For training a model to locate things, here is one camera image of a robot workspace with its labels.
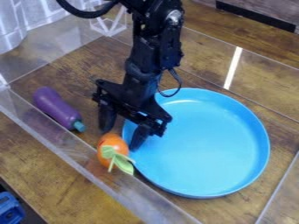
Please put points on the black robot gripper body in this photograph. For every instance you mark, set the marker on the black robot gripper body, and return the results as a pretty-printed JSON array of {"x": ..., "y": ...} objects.
[{"x": 133, "y": 98}]

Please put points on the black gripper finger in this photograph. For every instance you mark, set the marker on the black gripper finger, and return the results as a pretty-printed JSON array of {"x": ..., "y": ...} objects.
[
  {"x": 141, "y": 135},
  {"x": 108, "y": 116}
]

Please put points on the orange toy carrot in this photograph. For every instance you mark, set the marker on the orange toy carrot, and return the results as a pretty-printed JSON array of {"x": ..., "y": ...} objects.
[{"x": 113, "y": 154}]

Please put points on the purple toy eggplant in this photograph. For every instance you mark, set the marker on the purple toy eggplant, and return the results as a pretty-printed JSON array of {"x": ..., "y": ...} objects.
[{"x": 50, "y": 103}]

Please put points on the blue plastic plate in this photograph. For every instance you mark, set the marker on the blue plastic plate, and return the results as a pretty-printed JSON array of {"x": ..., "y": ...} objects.
[{"x": 214, "y": 150}]

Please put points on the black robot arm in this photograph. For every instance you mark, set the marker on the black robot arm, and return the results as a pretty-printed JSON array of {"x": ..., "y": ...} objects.
[{"x": 157, "y": 53}]

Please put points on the white patterned curtain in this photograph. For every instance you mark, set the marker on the white patterned curtain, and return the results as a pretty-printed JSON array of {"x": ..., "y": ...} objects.
[{"x": 23, "y": 15}]

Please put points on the blue object at corner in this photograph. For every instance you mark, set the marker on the blue object at corner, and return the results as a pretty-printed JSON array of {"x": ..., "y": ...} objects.
[{"x": 11, "y": 209}]

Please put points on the clear acrylic enclosure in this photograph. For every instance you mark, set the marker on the clear acrylic enclosure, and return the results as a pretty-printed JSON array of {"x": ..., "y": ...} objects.
[{"x": 236, "y": 56}]

